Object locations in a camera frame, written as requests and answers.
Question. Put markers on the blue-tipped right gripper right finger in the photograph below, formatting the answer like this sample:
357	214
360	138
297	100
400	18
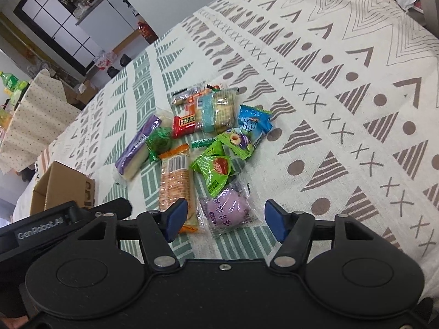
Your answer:
294	231

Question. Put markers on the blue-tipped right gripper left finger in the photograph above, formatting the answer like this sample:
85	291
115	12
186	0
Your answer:
157	230

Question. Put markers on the orange cracker packet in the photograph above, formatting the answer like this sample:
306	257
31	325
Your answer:
177	182

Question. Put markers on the purple mochi snack packet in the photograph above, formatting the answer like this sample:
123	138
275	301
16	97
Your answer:
228	211

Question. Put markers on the red candy bar packet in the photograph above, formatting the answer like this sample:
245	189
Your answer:
186	124

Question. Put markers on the person's left hand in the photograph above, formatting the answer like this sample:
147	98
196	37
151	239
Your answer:
13	323

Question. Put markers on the purple white wafer packet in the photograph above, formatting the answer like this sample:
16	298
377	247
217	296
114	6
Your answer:
137	153

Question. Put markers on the green date candy packet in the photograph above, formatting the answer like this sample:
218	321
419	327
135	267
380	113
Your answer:
214	165

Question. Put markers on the brown cardboard box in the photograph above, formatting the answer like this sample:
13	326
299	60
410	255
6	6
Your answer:
61	184

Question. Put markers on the dark green candy packet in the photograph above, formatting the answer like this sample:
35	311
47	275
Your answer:
159	141

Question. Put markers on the green plum candy packet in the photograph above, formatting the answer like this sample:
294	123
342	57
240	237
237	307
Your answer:
239	142

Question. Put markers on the blue candy packet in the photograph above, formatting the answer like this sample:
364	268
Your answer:
257	122

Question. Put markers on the orange snack packet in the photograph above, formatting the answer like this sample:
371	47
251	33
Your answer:
192	102

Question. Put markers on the light blue biscuit packet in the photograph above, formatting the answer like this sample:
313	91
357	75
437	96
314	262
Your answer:
215	112

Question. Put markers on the clear dark snack packet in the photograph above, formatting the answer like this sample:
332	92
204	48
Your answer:
181	96

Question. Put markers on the small cardboard box on floor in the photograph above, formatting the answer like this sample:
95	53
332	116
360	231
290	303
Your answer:
86	92

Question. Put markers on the dotted cream tablecloth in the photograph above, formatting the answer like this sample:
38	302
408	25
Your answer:
42	115

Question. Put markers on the black shoe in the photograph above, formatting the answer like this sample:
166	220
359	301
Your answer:
112	72
124	60

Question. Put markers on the patterned white bed blanket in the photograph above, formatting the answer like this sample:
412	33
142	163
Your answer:
352	87

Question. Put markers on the red white plastic bag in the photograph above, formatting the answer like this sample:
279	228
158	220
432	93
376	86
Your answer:
104	60

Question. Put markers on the red oil bottle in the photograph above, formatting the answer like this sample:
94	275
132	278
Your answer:
147	32

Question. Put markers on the green soda bottle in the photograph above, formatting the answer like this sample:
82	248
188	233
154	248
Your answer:
9	81

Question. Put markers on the white cabinet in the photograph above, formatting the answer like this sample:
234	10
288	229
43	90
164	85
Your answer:
108	23

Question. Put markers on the black framed glass door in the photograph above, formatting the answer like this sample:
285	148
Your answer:
57	28

